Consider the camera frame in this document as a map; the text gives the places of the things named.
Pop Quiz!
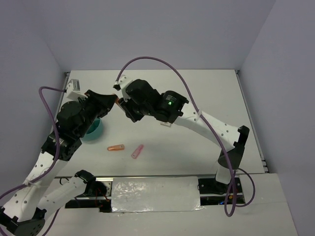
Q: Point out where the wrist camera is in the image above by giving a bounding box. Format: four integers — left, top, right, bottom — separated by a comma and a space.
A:
113, 75, 133, 92
66, 79, 86, 100

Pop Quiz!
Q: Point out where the pink correction tape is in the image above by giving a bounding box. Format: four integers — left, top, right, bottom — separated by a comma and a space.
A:
131, 144, 144, 159

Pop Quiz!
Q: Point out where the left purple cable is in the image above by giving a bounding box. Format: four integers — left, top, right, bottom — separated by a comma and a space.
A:
0, 86, 68, 236

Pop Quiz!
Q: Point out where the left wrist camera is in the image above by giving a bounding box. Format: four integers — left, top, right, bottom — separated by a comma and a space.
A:
66, 79, 86, 100

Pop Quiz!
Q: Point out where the silver foil sheet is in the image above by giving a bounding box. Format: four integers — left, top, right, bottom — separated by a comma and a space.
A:
111, 177, 202, 213

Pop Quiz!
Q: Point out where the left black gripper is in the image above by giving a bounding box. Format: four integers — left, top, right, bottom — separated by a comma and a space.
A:
78, 90, 119, 138

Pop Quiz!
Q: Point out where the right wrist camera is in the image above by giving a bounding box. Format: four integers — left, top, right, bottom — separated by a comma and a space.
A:
113, 75, 133, 92

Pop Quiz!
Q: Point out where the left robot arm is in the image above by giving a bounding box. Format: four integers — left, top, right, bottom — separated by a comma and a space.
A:
0, 90, 117, 236

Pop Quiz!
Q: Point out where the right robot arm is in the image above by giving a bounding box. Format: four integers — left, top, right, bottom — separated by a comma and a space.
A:
113, 76, 250, 192

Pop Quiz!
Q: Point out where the orange tip highlighter body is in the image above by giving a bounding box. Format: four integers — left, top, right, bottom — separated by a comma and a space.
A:
112, 94, 120, 106

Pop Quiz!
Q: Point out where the small white eraser box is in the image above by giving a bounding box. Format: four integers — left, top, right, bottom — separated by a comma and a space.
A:
160, 122, 172, 127

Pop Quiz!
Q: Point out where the teal round organizer container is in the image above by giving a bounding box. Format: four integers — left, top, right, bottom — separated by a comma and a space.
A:
81, 118, 103, 142

